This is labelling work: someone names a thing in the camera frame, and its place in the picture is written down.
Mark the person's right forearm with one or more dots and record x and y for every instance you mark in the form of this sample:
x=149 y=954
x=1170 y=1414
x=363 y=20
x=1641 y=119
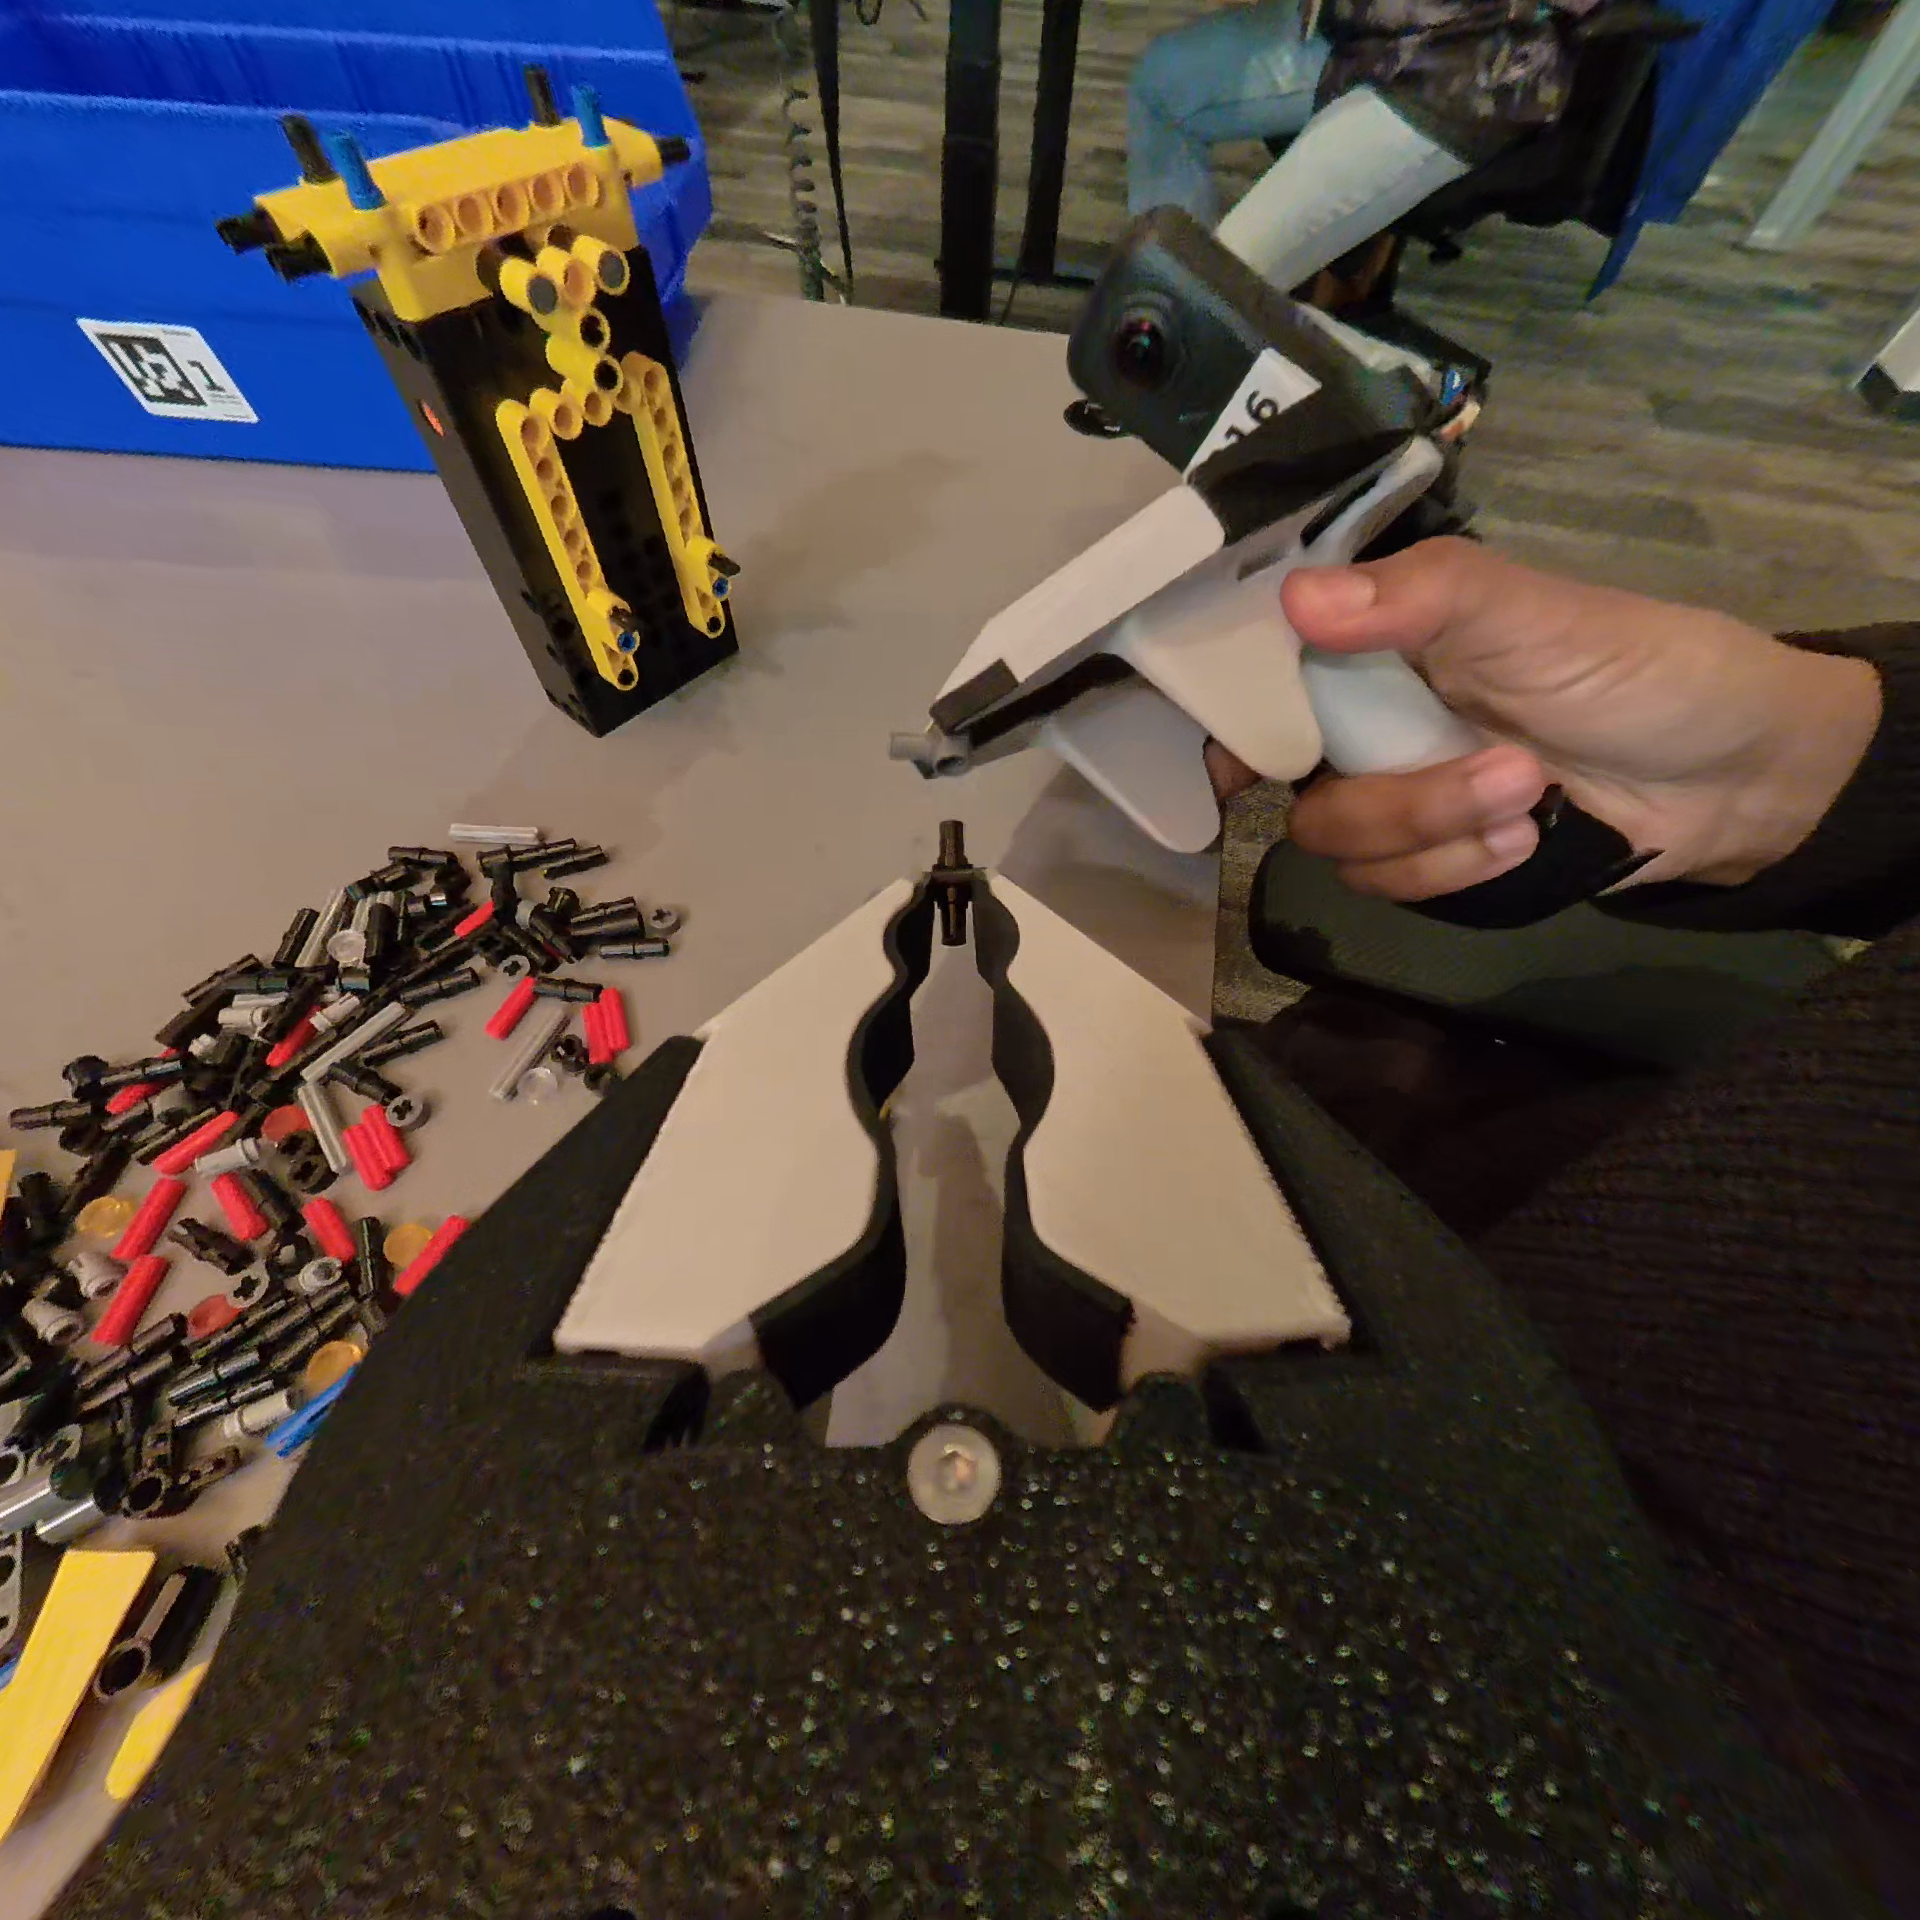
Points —
x=1874 y=839

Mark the light grey axle rod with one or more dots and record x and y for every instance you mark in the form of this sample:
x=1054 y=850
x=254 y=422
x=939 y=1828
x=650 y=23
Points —
x=494 y=833

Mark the black connector pin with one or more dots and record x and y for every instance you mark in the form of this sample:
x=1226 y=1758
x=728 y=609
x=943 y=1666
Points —
x=952 y=878

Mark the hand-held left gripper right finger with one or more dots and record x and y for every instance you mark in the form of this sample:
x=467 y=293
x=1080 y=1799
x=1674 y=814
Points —
x=1184 y=1201

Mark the black office chair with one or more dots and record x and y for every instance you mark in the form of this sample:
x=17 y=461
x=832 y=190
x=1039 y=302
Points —
x=1575 y=974

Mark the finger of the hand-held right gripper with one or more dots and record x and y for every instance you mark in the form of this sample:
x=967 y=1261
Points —
x=1110 y=599
x=1154 y=781

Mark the white table leg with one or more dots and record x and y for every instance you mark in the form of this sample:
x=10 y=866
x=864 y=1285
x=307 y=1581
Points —
x=1823 y=137

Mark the blue storage bin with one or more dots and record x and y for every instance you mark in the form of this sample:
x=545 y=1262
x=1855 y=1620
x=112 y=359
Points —
x=225 y=37
x=149 y=195

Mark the person's black knit sweater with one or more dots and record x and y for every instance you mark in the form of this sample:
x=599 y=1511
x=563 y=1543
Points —
x=1723 y=1350

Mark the yellow tooth piece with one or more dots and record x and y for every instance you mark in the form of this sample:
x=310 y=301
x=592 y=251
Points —
x=159 y=1734

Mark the large yellow curved panel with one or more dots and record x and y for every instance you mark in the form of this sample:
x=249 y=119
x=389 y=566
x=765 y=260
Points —
x=66 y=1666

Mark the black tower with yellow beams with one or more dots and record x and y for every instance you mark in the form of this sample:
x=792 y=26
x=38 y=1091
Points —
x=464 y=436

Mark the black stand post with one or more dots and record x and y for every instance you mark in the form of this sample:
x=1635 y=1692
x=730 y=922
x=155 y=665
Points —
x=969 y=150
x=1050 y=137

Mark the small grey connector piece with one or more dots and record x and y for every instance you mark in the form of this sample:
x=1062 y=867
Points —
x=917 y=746

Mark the pile of plastic building pieces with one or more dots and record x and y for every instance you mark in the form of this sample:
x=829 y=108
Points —
x=301 y=1081

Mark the person's right hand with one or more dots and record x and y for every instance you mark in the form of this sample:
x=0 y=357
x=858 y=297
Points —
x=1651 y=722

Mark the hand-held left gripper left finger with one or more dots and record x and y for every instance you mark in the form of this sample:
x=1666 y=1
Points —
x=721 y=1201

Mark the blue fabric cover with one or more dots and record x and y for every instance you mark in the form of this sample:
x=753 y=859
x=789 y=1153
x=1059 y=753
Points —
x=1695 y=119

